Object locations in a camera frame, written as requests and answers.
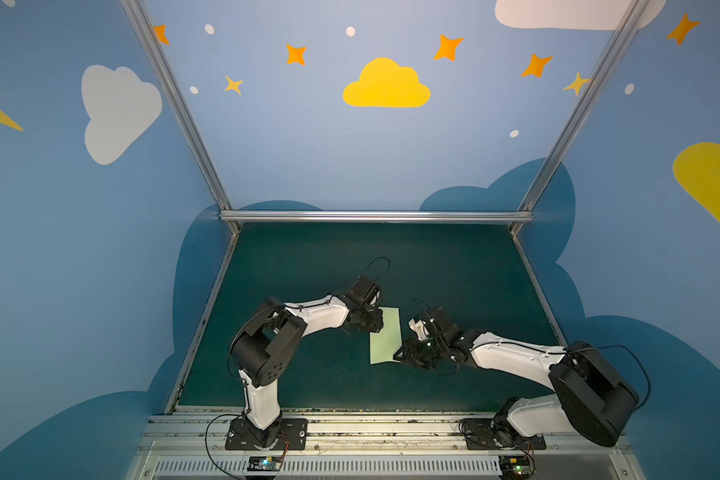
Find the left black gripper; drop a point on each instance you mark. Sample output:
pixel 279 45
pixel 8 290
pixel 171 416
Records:
pixel 371 318

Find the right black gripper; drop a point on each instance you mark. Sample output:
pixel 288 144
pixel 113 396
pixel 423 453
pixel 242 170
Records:
pixel 420 351

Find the light green paper sheet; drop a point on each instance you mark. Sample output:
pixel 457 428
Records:
pixel 385 343

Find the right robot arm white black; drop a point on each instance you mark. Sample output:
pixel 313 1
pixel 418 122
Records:
pixel 588 396

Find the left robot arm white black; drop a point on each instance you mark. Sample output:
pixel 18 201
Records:
pixel 266 344

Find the dark green table mat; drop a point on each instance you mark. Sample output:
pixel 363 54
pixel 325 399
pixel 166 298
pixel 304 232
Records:
pixel 473 272

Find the back horizontal aluminium bar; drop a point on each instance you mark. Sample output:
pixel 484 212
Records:
pixel 422 217

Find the right green controller board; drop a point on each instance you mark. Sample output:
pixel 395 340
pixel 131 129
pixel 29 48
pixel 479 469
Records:
pixel 515 468

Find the green controller board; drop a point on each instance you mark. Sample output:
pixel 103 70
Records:
pixel 515 468
pixel 264 464

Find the left green controller board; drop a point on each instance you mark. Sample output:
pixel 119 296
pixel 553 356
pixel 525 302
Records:
pixel 264 464

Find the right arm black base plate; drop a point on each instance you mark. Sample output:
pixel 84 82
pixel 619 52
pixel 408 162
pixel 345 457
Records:
pixel 481 434

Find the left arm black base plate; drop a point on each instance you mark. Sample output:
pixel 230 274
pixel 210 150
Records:
pixel 242 435

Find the aluminium front rail bed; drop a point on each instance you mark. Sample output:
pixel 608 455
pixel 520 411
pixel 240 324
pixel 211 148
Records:
pixel 364 445

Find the left aluminium frame post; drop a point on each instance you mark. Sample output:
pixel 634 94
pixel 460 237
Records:
pixel 141 23

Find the aluminium frame post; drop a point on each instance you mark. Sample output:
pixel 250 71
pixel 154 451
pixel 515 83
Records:
pixel 141 23
pixel 608 62

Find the right aluminium frame post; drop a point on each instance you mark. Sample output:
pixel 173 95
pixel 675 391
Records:
pixel 608 62

